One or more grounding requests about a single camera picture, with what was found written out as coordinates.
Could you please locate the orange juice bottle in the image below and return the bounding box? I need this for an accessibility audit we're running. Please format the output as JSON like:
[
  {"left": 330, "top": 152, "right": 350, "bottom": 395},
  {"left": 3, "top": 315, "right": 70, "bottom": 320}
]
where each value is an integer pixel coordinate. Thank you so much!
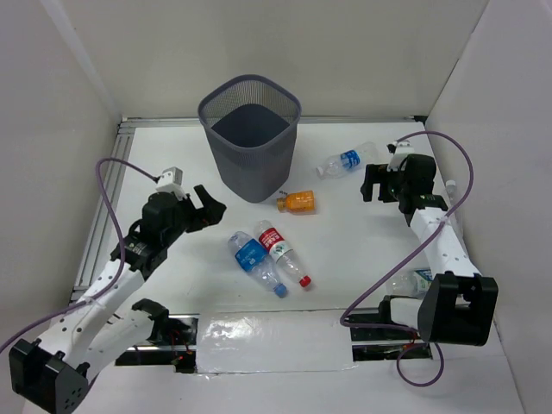
[{"left": 277, "top": 190, "right": 316, "bottom": 213}]

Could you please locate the blue label plastic bottle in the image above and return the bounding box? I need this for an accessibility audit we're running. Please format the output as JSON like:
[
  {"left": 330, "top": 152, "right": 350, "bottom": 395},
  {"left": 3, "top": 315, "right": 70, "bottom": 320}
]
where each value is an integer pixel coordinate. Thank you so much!
[{"left": 228, "top": 231, "right": 288, "bottom": 298}]

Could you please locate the crushed bottle green label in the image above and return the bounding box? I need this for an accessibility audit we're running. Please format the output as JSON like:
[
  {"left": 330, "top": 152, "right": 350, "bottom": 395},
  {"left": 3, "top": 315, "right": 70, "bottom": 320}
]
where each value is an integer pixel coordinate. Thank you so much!
[{"left": 386, "top": 268, "right": 433, "bottom": 298}]

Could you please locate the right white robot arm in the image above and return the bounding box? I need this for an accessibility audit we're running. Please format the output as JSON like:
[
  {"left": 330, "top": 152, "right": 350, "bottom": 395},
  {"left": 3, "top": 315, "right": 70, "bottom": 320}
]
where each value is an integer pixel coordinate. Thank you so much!
[{"left": 361, "top": 154, "right": 499, "bottom": 346}]

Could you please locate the red label plastic bottle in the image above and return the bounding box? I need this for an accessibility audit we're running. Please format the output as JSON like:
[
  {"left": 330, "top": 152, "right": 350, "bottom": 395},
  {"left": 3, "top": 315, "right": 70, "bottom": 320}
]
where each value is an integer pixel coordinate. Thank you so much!
[{"left": 254, "top": 220, "right": 312, "bottom": 289}]

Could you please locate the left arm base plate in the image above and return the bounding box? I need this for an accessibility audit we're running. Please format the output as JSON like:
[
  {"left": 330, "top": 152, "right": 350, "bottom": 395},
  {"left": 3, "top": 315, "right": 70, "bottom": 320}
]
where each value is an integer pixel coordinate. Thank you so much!
[{"left": 115, "top": 314, "right": 198, "bottom": 374}]

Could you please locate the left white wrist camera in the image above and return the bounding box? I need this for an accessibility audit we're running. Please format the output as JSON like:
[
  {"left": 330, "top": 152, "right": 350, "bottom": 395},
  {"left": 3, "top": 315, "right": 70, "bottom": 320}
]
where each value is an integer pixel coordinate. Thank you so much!
[{"left": 156, "top": 166, "right": 183, "bottom": 194}]

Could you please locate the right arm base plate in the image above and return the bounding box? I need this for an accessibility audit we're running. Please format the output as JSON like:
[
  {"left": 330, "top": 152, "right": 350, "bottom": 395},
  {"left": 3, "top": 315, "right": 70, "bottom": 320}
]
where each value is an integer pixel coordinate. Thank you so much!
[{"left": 346, "top": 309, "right": 432, "bottom": 362}]

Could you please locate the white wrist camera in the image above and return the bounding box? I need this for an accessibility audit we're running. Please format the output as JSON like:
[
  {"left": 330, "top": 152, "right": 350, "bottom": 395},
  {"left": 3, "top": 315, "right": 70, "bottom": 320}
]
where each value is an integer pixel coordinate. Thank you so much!
[
  {"left": 156, "top": 166, "right": 183, "bottom": 194},
  {"left": 386, "top": 140, "right": 415, "bottom": 172}
]

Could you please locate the aluminium frame rail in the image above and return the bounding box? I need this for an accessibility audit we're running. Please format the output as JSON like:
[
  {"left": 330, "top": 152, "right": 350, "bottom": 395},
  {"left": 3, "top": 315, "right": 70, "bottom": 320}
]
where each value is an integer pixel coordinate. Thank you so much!
[{"left": 70, "top": 116, "right": 428, "bottom": 303}]

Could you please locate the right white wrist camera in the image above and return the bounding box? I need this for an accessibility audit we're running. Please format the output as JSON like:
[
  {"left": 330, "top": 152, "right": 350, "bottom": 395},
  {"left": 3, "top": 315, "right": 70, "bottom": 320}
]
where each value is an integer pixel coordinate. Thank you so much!
[{"left": 386, "top": 140, "right": 415, "bottom": 172}]

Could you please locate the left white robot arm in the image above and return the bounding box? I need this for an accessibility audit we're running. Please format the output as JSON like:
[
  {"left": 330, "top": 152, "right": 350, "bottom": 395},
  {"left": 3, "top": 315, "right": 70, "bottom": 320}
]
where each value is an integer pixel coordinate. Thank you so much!
[{"left": 9, "top": 185, "right": 226, "bottom": 413}]

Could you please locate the clear bottle blue label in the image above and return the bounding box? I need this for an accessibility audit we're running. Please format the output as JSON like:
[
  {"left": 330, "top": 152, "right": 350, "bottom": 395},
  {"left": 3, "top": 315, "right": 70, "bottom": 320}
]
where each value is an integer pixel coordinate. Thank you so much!
[{"left": 315, "top": 141, "right": 379, "bottom": 179}]

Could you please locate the clear bottle white cap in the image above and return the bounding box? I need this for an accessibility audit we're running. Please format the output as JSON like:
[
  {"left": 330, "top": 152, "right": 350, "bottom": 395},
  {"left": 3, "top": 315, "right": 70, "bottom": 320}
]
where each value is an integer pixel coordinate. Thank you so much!
[{"left": 443, "top": 179, "right": 459, "bottom": 209}]

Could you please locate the grey mesh waste bin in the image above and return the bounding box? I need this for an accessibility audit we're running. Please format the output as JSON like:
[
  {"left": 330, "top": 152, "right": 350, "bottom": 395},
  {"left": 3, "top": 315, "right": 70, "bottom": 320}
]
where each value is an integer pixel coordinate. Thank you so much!
[{"left": 198, "top": 74, "right": 302, "bottom": 203}]

